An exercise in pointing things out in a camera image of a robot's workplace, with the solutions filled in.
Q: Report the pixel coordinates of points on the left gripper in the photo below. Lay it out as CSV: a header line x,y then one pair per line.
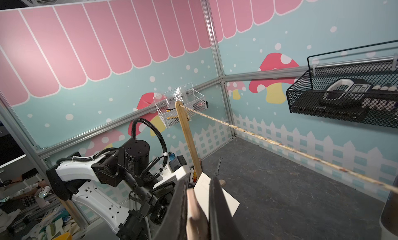
x,y
155,201

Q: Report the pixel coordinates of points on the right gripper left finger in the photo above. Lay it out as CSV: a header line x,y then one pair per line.
x,y
174,223

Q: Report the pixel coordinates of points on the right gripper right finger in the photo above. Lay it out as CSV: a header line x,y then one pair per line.
x,y
221,224

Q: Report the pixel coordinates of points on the pink clothespin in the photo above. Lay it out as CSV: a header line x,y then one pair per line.
x,y
197,223

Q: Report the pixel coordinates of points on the wooden drying rack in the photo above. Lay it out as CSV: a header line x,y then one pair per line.
x,y
184,122

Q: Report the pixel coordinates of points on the black tape roll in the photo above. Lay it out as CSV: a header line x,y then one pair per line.
x,y
200,105

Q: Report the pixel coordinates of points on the clear plastic bag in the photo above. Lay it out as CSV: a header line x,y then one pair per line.
x,y
178,94

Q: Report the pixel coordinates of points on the brown lid storage box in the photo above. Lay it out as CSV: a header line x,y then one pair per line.
x,y
389,218

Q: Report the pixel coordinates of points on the black socket tool set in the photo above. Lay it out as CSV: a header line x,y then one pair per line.
x,y
347,99

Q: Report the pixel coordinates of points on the black mesh wall basket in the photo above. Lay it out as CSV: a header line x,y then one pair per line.
x,y
374,63

